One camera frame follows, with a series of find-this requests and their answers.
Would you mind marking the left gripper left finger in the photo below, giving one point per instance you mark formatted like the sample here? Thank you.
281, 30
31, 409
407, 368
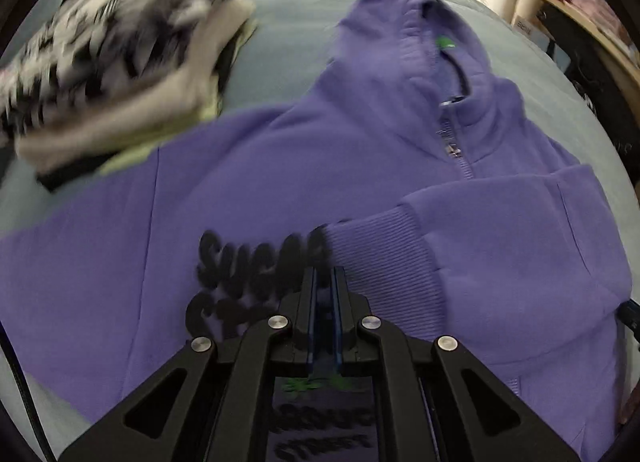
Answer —
202, 404

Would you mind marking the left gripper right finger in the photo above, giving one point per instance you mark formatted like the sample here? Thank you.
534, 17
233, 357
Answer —
433, 400

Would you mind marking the purple zip hoodie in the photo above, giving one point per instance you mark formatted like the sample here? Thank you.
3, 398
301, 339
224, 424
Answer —
414, 164

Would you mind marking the black folded garment bottom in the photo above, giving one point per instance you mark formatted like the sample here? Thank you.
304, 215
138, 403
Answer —
82, 167

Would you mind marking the cream folded garment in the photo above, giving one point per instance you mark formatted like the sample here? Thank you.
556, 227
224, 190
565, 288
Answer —
155, 105

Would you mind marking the black white patterned folded garment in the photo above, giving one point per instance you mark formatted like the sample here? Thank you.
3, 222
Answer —
92, 51

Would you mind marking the blue-grey bed blanket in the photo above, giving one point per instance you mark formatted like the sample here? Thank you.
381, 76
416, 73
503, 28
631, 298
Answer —
280, 62

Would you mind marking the wooden bookshelf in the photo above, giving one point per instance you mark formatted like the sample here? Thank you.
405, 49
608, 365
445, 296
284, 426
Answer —
598, 19

